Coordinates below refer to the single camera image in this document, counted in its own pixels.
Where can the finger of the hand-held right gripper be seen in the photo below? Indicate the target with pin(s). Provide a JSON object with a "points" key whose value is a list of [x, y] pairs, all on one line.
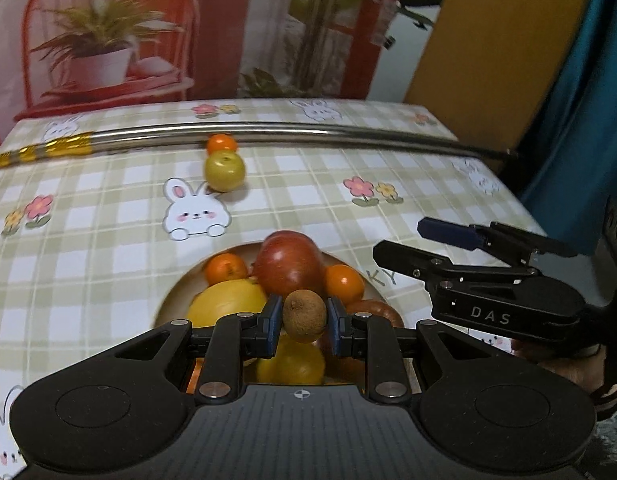
{"points": [[446, 232], [408, 259]]}

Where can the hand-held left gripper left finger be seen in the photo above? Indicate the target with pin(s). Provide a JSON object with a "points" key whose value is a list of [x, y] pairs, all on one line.
{"points": [[271, 327]]}

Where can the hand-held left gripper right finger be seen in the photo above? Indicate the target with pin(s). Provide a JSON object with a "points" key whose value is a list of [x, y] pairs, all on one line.
{"points": [[337, 330]]}

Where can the brown kiwi fruit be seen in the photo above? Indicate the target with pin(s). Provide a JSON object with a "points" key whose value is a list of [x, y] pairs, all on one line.
{"points": [[303, 317]]}

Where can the yellow lemon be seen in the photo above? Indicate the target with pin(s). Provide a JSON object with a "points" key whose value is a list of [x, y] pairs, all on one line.
{"points": [[291, 362], [226, 305]]}

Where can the red apple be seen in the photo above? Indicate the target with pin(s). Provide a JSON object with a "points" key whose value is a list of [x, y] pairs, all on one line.
{"points": [[288, 262], [378, 310]]}

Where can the small orange tangerine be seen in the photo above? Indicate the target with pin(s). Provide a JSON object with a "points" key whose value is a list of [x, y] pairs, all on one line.
{"points": [[226, 267]]}

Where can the beige round plate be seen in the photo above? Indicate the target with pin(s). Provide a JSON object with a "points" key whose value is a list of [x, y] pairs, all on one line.
{"points": [[176, 305]]}

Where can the person's right hand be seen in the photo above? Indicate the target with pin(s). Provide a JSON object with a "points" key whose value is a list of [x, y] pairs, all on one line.
{"points": [[578, 370]]}

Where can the person's shoe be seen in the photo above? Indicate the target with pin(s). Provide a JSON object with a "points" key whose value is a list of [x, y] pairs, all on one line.
{"points": [[613, 400]]}

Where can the yellow-green apple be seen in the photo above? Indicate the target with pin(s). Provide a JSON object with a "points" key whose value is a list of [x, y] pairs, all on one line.
{"points": [[224, 171]]}

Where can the long metal rod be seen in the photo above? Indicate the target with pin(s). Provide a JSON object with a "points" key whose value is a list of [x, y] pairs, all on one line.
{"points": [[288, 128]]}

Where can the wooden panel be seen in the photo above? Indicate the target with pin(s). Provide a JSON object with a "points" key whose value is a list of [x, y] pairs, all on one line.
{"points": [[488, 60]]}

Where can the blue curtain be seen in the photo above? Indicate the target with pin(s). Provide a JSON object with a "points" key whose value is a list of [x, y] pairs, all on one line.
{"points": [[588, 110]]}

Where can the printed room scene backdrop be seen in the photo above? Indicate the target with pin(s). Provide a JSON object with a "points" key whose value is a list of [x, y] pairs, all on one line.
{"points": [[228, 35]]}

